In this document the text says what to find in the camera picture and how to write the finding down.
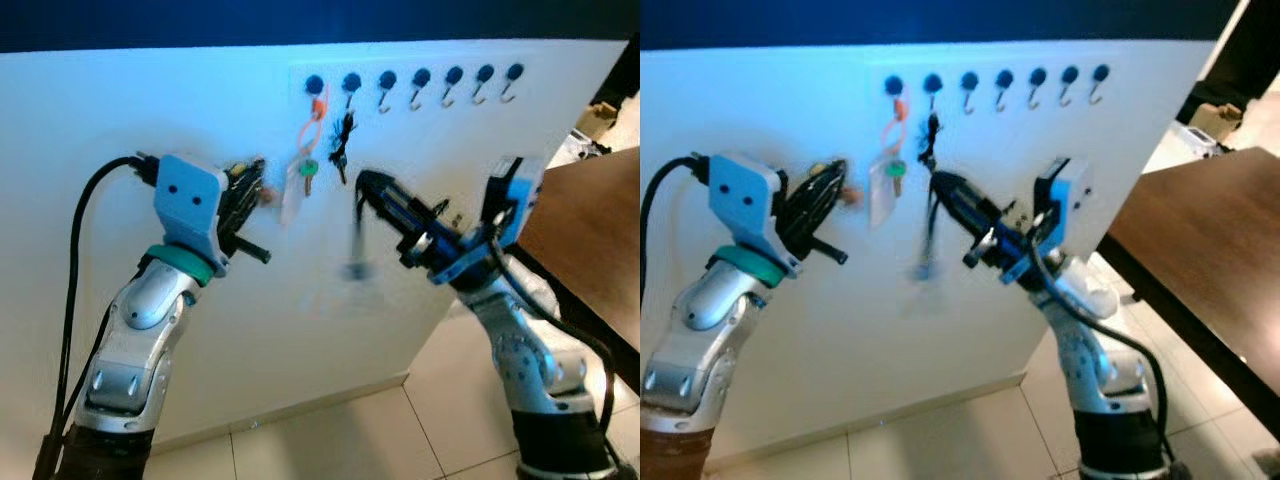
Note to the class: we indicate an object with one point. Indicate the black key bunch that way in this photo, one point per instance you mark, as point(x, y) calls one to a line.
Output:
point(343, 145)
point(930, 140)

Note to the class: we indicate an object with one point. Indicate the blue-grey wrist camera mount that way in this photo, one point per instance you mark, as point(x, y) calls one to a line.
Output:
point(745, 205)
point(1065, 205)
point(518, 200)
point(190, 205)

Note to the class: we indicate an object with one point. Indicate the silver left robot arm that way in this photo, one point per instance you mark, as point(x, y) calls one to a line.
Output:
point(140, 330)
point(700, 330)

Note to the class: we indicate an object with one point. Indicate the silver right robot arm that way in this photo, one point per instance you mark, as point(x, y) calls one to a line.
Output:
point(530, 360)
point(1100, 350)

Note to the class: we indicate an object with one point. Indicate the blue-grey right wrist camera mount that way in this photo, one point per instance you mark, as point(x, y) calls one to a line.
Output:
point(518, 200)
point(1065, 205)

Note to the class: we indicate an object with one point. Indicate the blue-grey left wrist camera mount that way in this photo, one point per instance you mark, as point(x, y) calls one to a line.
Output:
point(190, 205)
point(745, 205)

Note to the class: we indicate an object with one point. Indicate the white hook board panel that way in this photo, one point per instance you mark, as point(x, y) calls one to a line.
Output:
point(880, 360)
point(200, 330)

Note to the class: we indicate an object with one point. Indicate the blue knob metal hook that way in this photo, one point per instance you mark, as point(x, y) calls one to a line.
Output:
point(933, 82)
point(895, 85)
point(514, 72)
point(453, 75)
point(485, 73)
point(420, 77)
point(387, 79)
point(351, 82)
point(314, 84)
point(969, 80)
point(1100, 73)
point(1004, 78)
point(1069, 74)
point(1037, 76)

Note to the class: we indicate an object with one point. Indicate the tan cardboard box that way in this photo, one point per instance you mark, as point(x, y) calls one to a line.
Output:
point(1215, 120)
point(598, 122)

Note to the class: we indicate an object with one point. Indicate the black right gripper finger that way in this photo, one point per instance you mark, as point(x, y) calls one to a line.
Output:
point(395, 215)
point(960, 212)
point(400, 190)
point(965, 190)

